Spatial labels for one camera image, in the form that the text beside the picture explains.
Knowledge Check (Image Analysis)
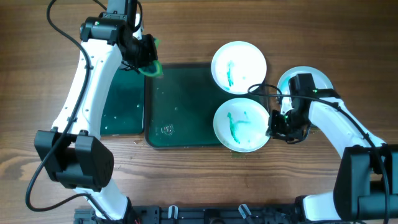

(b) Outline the green yellow sponge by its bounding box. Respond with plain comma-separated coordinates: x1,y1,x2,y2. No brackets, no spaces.
136,34,162,78

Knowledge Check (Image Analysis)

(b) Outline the white plate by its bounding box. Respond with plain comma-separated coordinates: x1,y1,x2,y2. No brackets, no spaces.
277,66,334,117
213,98,270,153
211,41,267,95

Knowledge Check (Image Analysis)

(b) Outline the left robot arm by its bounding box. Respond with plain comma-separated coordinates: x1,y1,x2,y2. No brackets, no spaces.
34,1,162,223

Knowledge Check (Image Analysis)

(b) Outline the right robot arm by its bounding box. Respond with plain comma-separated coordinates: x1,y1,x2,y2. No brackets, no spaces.
267,73,397,223

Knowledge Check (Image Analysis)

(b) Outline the small black water tray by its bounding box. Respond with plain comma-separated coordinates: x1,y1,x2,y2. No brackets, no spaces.
100,70,145,136

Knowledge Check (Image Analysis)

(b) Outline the large dark green tray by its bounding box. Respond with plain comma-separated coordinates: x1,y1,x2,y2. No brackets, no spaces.
145,63,268,149

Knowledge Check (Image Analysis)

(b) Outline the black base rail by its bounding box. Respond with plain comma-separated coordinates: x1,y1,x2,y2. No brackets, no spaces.
73,203,305,224

